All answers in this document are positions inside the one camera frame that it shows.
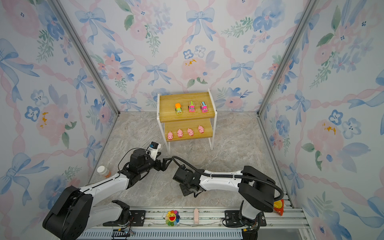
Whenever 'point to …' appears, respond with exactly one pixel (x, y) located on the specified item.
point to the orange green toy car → (178, 108)
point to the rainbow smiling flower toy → (172, 218)
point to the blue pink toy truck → (204, 107)
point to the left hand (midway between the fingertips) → (166, 155)
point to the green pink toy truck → (191, 107)
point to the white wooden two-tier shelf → (187, 116)
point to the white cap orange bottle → (103, 171)
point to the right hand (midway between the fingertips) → (185, 187)
